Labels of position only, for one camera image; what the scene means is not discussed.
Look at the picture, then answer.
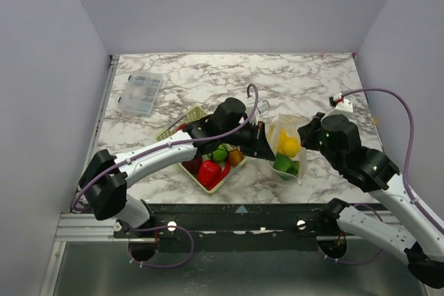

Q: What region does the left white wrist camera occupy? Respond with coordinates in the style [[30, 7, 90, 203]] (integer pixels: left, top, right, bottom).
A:
[[257, 101, 271, 114]]

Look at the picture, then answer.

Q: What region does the green bell pepper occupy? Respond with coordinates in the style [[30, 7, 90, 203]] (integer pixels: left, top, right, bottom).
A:
[[273, 153, 300, 176]]

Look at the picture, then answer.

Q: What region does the clear zip top bag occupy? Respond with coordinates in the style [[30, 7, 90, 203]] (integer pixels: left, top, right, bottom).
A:
[[266, 114, 307, 184]]

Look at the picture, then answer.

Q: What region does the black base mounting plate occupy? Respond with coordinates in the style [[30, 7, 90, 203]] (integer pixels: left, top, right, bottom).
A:
[[110, 200, 346, 256]]

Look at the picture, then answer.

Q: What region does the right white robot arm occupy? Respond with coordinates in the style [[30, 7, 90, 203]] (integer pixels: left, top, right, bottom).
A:
[[298, 113, 443, 289]]

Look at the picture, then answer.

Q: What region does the dark red plum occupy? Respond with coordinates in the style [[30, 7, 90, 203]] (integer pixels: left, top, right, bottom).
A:
[[182, 157, 203, 175]]

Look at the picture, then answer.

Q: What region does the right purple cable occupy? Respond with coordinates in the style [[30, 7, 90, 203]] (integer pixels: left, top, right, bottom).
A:
[[327, 87, 444, 266]]

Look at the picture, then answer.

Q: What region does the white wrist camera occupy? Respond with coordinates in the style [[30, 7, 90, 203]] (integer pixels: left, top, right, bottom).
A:
[[257, 101, 271, 114], [329, 92, 354, 116]]

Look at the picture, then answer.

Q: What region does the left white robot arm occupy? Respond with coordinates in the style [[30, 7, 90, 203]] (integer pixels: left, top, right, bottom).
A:
[[78, 98, 275, 237]]

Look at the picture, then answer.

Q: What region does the clear plastic parts box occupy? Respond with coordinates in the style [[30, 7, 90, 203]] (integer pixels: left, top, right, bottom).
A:
[[118, 71, 163, 116]]

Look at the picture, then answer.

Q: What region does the purple cable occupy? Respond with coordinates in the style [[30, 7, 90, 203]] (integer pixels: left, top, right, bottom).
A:
[[327, 87, 444, 266], [71, 83, 261, 269]]

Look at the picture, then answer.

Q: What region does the red bell pepper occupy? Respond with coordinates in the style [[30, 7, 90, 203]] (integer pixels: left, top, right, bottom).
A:
[[196, 160, 222, 189]]

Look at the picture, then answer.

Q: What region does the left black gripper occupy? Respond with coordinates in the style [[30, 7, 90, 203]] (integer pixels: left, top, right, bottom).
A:
[[221, 121, 275, 161]]

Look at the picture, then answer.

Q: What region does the aluminium extrusion rail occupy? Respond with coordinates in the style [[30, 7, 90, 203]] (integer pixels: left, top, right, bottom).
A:
[[54, 214, 128, 243]]

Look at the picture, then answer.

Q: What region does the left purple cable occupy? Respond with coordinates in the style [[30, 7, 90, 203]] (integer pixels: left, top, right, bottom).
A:
[[71, 83, 261, 269]]

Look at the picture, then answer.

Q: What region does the green round melon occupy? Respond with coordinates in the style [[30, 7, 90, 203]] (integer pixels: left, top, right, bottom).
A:
[[210, 144, 229, 163]]

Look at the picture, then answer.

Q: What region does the red chili pepper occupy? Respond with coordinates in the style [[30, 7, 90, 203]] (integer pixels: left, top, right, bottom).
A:
[[207, 159, 231, 191]]

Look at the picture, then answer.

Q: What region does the yellow banana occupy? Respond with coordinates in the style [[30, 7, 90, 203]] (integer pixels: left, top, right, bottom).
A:
[[277, 128, 287, 146]]

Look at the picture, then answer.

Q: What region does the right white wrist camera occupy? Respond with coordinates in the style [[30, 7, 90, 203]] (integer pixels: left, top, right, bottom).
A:
[[329, 92, 354, 116]]

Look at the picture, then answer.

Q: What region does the pale green plastic basket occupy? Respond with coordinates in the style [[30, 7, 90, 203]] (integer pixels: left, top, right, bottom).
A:
[[155, 105, 248, 194]]

